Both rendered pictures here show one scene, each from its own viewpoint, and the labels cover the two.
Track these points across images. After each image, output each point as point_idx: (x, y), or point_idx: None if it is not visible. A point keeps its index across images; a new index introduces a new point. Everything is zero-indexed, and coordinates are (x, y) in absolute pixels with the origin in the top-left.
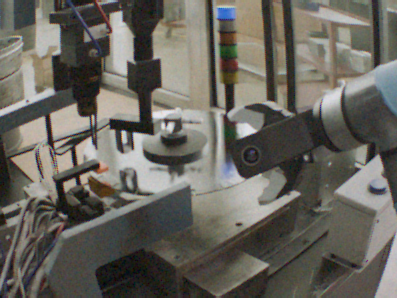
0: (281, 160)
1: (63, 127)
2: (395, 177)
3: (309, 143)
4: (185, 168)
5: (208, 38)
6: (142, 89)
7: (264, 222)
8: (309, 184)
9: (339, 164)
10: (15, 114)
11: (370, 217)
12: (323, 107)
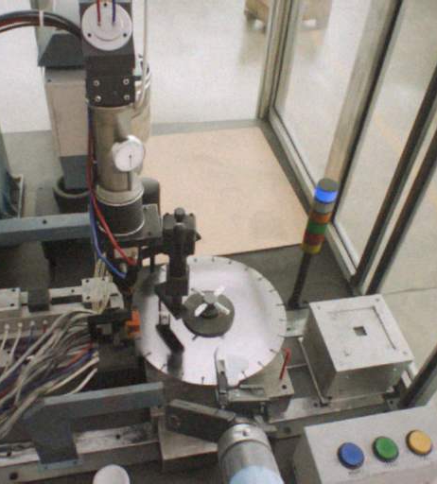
0: (192, 435)
1: (193, 173)
2: None
3: (216, 439)
4: (195, 346)
5: (345, 163)
6: (169, 294)
7: None
8: (323, 378)
9: (365, 378)
10: (83, 228)
11: (318, 481)
12: (222, 436)
